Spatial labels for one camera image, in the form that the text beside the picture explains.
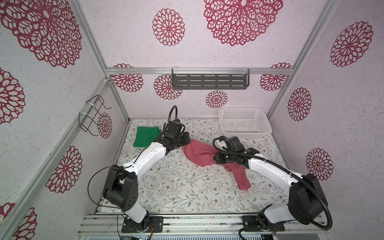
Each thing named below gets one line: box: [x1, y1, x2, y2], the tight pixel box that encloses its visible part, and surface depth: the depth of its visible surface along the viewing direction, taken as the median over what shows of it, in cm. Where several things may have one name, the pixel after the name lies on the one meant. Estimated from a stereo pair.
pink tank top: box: [181, 139, 251, 190], surface depth 90 cm
